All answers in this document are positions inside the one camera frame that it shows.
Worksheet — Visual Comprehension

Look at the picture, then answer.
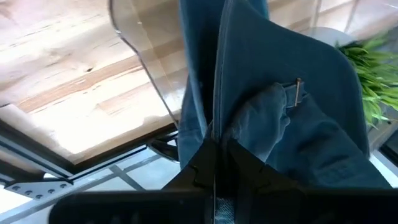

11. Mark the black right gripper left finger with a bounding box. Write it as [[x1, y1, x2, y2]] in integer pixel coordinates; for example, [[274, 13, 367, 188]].
[[163, 139, 219, 191]]

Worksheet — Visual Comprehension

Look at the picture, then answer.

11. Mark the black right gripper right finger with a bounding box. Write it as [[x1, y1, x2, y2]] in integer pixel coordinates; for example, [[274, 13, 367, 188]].
[[229, 141, 300, 192]]

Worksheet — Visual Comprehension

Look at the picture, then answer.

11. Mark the blue denim cap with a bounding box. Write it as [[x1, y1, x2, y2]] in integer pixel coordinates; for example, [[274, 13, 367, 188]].
[[177, 0, 393, 224]]

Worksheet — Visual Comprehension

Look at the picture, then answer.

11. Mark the clear plastic bin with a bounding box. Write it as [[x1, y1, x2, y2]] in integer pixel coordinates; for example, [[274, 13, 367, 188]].
[[108, 0, 189, 163]]

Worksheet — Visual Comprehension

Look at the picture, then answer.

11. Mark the green potted plant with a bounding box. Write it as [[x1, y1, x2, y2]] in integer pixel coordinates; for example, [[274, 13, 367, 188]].
[[303, 26, 398, 130]]

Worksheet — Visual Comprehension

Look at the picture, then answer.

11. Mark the black table edge rail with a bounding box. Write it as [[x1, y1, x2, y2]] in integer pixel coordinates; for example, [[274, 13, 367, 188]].
[[0, 119, 180, 185]]

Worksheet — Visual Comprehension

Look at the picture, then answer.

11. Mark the silver metal bracket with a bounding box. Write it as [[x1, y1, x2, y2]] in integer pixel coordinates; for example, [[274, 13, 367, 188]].
[[4, 178, 74, 200]]

